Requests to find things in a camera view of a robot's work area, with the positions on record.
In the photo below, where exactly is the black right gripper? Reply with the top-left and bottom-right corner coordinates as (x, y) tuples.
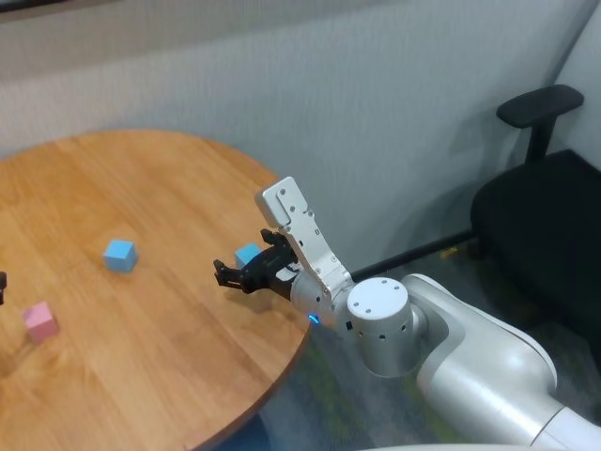
(212, 228), (302, 303)

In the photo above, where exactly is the black partition base bar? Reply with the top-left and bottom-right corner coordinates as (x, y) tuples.
(351, 228), (478, 279)

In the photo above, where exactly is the dark table pedestal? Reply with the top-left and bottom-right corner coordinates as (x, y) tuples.
(233, 412), (271, 451)

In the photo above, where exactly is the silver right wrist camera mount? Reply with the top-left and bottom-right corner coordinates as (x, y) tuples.
(255, 177), (352, 301)

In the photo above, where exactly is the pink wooden cube block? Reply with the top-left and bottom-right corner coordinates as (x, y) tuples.
(22, 301), (61, 343)

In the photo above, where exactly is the black office chair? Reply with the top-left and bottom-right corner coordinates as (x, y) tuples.
(470, 84), (601, 347)

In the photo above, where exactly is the blue wooden cube block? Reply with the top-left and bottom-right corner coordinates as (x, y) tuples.
(234, 243), (262, 272)
(102, 238), (139, 272)

